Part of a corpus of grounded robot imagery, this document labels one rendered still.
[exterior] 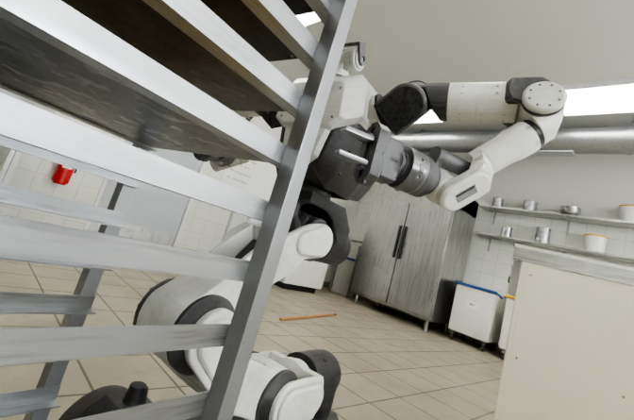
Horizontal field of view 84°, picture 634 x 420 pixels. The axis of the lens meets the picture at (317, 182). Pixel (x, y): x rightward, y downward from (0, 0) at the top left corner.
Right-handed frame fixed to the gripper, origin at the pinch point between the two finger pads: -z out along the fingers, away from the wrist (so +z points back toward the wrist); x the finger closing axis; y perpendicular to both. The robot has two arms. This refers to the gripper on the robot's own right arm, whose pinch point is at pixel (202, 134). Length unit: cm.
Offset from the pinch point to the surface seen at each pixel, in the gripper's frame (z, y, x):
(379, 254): 489, 106, -2
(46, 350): -54, 20, -35
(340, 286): 576, 62, -74
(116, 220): -13.5, -5.1, -26.2
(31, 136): -61, 16, -18
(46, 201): -25.2, -11.8, -25.6
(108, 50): -59, 17, -8
